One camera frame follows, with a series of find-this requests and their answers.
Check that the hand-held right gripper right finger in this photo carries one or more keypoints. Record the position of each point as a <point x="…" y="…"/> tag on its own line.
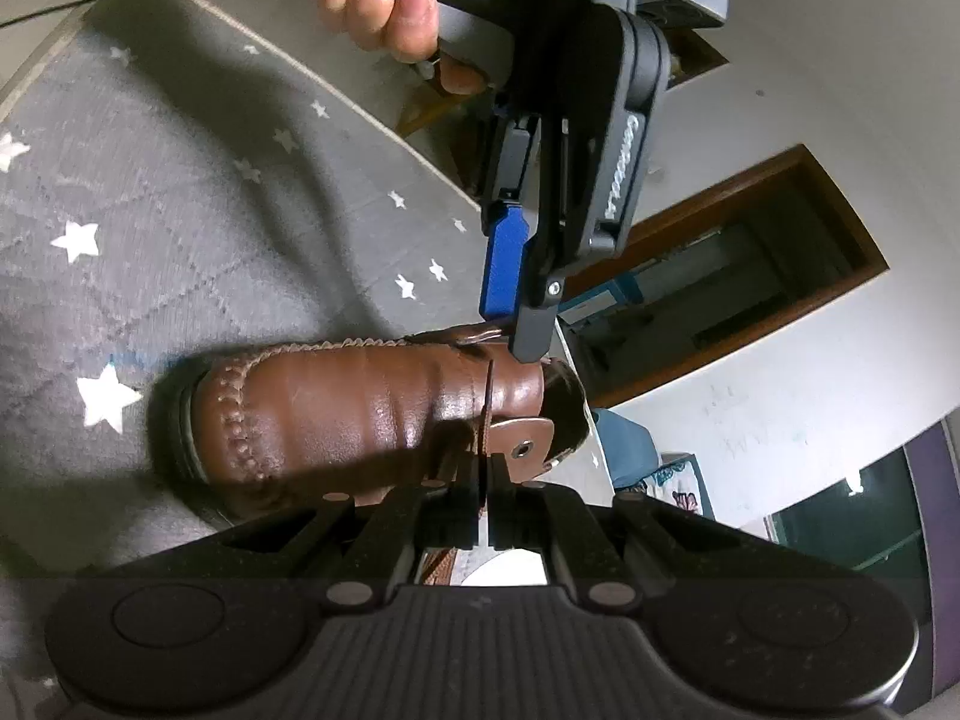
<point x="499" y="484"/>

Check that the grey star-print table cover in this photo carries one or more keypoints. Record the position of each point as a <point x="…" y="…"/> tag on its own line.
<point x="187" y="165"/>

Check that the purple curtain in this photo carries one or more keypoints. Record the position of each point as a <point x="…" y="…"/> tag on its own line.
<point x="934" y="510"/>

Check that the blue sofa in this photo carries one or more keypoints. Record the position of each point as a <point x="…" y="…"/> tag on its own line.
<point x="626" y="442"/>

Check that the brown wooden door frame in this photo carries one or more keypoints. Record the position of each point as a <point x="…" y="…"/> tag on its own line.
<point x="720" y="191"/>

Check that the butterfly print cushion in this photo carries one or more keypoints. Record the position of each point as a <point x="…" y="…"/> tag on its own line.
<point x="679" y="491"/>

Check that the blue cabinet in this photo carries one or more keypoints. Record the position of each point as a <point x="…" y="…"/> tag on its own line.
<point x="600" y="300"/>

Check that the wooden side table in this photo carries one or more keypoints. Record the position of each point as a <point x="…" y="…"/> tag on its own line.
<point x="424" y="116"/>

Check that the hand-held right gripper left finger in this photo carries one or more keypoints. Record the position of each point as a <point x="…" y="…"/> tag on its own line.
<point x="466" y="484"/>

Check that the wooden shelf cabinet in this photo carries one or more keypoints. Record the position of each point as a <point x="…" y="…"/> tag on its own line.
<point x="701" y="64"/>

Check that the brown leather shoe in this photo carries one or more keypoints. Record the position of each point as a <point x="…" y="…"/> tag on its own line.
<point x="337" y="405"/>

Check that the brown shoelace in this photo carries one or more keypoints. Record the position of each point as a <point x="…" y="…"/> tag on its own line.
<point x="487" y="405"/>

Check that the green-framed window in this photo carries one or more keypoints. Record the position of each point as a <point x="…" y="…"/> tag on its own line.
<point x="825" y="510"/>

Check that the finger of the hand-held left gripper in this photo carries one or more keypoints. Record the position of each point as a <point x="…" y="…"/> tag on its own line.
<point x="534" y="330"/>
<point x="501" y="270"/>

